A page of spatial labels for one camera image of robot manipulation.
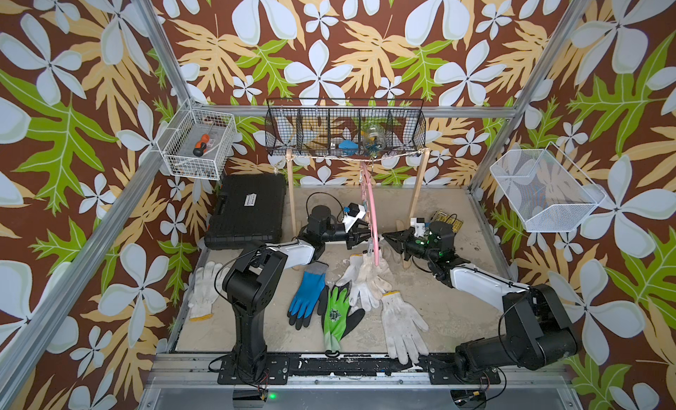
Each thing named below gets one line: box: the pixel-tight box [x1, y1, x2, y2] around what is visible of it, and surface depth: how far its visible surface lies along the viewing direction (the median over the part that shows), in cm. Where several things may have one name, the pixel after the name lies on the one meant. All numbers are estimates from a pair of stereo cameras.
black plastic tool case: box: [204, 172, 287, 250], surface depth 103 cm
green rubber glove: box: [317, 280, 365, 352], surface depth 85 cm
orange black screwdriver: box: [192, 133, 210, 158], surface depth 82 cm
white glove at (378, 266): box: [362, 238, 405, 299], surface depth 90 cm
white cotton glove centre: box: [335, 253, 372, 312], surface depth 90 cm
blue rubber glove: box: [286, 261, 330, 331], surface depth 86 cm
